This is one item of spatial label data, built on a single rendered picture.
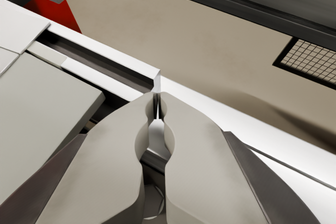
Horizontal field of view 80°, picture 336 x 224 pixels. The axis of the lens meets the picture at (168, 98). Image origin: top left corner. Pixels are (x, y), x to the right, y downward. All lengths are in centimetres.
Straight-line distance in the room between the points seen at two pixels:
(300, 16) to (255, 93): 108
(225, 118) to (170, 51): 133
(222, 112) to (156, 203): 9
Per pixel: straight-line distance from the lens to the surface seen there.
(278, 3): 34
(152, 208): 19
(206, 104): 16
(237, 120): 16
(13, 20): 20
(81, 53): 17
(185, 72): 137
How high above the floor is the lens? 111
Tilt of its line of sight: 62 degrees down
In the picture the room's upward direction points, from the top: 2 degrees clockwise
